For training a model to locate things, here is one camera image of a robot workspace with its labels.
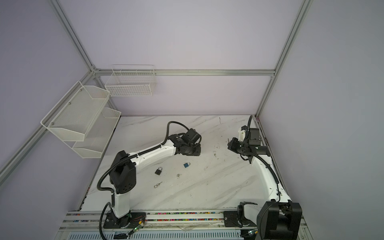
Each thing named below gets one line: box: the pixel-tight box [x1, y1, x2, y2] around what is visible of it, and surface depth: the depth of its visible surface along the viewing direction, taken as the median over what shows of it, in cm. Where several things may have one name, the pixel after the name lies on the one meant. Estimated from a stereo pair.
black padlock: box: [154, 166, 163, 176], surface depth 92 cm
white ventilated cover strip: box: [65, 231, 242, 240], surface depth 72 cm
